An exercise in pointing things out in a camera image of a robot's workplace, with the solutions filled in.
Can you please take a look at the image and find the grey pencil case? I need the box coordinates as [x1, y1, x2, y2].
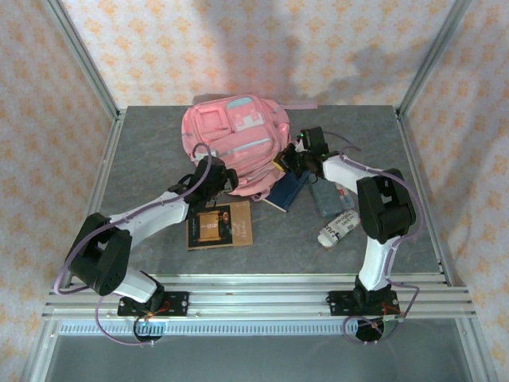
[309, 178, 345, 218]

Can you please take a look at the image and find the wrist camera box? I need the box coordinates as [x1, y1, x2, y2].
[200, 156, 228, 182]
[300, 127, 328, 154]

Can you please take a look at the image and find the brown hardcover book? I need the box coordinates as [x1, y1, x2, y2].
[185, 200, 255, 252]

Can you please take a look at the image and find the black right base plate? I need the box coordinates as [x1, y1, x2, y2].
[326, 290, 399, 318]

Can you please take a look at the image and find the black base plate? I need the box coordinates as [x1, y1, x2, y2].
[326, 290, 399, 318]
[118, 290, 190, 318]

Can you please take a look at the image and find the pink school backpack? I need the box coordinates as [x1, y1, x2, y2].
[181, 94, 319, 203]

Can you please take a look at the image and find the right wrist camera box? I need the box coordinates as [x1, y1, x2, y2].
[300, 127, 328, 154]

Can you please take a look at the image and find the aluminium frame leg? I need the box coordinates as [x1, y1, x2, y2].
[456, 318, 491, 382]
[20, 318, 61, 382]

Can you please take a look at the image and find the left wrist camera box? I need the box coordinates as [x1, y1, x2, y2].
[200, 156, 228, 182]

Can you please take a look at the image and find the aluminium mounting rail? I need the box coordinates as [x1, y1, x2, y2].
[41, 273, 476, 320]

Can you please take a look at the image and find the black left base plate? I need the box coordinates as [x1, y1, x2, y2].
[118, 290, 190, 318]

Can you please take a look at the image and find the clear pen pack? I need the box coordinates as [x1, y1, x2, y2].
[336, 184, 356, 209]

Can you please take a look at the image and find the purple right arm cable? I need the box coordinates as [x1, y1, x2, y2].
[320, 131, 429, 347]

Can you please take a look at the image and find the newsprint pouch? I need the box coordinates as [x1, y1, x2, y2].
[317, 209, 361, 250]

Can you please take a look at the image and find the dark blue notebook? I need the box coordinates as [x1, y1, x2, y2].
[264, 170, 310, 213]

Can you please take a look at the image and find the aluminium side rail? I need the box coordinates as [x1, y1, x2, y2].
[70, 109, 127, 280]
[394, 109, 455, 286]

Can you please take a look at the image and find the aluminium frame post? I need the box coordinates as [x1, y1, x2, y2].
[41, 0, 121, 121]
[396, 0, 475, 117]

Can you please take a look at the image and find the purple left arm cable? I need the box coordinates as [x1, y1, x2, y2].
[53, 142, 214, 347]

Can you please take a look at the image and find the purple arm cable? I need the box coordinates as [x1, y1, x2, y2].
[53, 142, 214, 347]
[320, 131, 429, 347]

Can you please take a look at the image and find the slotted grey cable duct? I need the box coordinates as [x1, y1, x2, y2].
[58, 321, 463, 336]

